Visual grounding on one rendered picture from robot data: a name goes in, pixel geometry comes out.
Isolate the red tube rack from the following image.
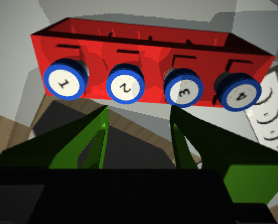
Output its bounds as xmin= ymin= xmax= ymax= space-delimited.
xmin=30 ymin=17 xmax=276 ymax=108

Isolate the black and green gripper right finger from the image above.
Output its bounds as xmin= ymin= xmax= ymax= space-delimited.
xmin=170 ymin=105 xmax=278 ymax=206

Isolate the grey flat mat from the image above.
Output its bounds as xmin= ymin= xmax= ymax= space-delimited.
xmin=0 ymin=0 xmax=278 ymax=142

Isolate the blue screw cap with number 3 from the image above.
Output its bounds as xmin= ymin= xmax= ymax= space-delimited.
xmin=163 ymin=68 xmax=204 ymax=108

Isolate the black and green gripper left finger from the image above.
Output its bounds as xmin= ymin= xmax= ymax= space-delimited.
xmin=0 ymin=105 xmax=109 ymax=169

